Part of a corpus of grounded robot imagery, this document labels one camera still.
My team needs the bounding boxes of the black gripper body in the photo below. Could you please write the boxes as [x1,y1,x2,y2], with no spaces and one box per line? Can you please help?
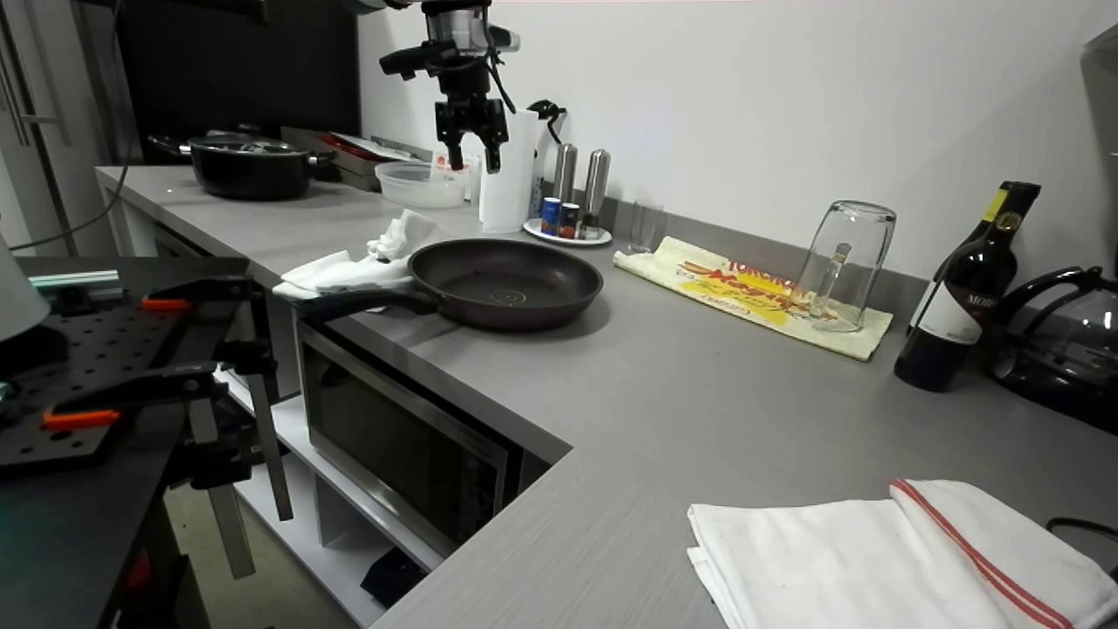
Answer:
[432,56,513,147]

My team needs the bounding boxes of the blue-striped dish cloth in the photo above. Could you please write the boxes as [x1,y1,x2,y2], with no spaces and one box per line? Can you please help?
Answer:
[355,205,447,279]

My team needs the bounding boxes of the dark non-stick frying pan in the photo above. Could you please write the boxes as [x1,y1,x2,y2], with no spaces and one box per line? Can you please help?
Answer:
[284,235,609,336]

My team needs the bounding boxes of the folded white dish cloth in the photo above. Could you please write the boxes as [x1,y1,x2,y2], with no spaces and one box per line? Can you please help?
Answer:
[268,244,418,303]

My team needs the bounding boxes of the red-striped white dish cloth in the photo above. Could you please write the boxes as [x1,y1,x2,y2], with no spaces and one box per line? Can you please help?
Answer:
[683,477,1118,629]

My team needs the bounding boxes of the white paper towel roll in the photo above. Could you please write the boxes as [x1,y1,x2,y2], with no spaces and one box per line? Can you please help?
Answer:
[474,108,550,238]

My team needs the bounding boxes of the black spray bottle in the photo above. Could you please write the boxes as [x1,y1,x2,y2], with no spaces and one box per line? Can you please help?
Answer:
[528,96,572,151]

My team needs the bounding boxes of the steel salt shaker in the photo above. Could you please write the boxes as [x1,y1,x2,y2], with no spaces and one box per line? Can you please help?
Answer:
[550,141,579,205]

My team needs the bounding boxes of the flat box stack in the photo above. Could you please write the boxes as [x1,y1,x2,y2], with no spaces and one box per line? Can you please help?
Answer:
[310,125,438,196]

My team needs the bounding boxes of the steel pepper shaker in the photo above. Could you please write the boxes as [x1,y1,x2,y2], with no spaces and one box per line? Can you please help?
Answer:
[579,147,616,225]

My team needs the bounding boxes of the round white tray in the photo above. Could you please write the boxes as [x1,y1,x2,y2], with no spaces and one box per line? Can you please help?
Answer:
[518,215,617,253]

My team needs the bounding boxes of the black pot with lid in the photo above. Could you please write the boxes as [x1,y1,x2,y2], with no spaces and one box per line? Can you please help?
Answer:
[145,125,320,205]

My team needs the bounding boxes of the black panel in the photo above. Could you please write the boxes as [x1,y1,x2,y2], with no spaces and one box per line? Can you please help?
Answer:
[112,0,365,153]

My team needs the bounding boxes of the yellow printed mat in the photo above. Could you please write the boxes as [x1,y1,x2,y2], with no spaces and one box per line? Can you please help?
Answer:
[613,235,897,369]

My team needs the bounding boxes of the steel microwave oven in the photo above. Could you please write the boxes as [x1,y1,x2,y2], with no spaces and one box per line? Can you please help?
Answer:
[292,322,552,565]

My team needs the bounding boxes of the black orange bar clamp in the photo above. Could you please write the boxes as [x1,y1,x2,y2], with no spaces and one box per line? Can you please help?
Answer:
[129,274,298,525]
[36,357,263,583]

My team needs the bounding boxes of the clear drinking glass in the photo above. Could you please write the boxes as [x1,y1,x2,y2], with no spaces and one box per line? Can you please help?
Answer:
[793,196,903,336]

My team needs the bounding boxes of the white shelf unit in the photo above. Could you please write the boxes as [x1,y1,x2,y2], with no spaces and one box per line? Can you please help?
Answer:
[210,369,461,629]

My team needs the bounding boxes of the white lamp shade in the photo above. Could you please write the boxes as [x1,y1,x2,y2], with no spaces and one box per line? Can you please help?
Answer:
[0,235,54,350]

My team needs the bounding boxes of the dark wine bottle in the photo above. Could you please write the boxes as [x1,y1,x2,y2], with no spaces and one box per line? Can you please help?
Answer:
[890,180,1046,396]

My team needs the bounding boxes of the black perforated work table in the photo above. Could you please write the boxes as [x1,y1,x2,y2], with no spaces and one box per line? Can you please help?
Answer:
[0,254,258,629]

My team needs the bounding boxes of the black kettle appliance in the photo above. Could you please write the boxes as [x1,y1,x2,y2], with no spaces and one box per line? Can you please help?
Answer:
[983,261,1118,436]

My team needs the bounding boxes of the black power cable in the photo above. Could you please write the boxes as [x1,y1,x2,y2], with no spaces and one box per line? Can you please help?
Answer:
[1046,515,1118,551]

